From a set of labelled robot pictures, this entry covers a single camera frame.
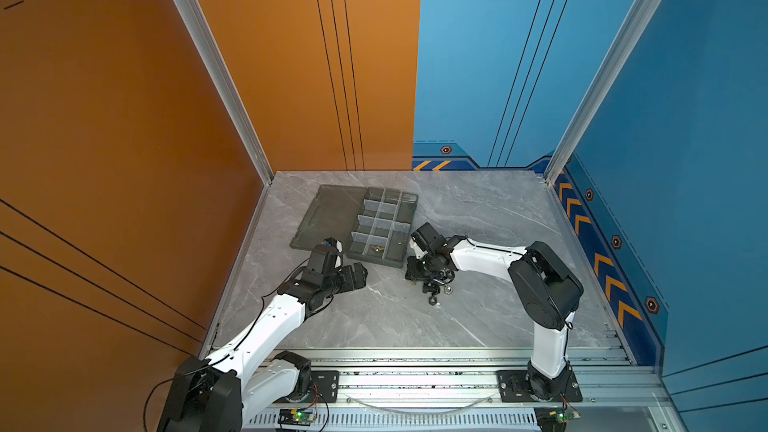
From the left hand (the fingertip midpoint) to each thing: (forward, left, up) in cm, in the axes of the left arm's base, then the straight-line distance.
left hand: (355, 271), depth 86 cm
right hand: (+2, -15, -7) cm, 16 cm away
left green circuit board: (-34, +12, -9) cm, 37 cm away
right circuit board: (-33, -50, -8) cm, 60 cm away
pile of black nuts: (-2, -23, -6) cm, 24 cm away
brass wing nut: (+11, -6, -6) cm, 14 cm away
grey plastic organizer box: (+19, -3, -3) cm, 20 cm away
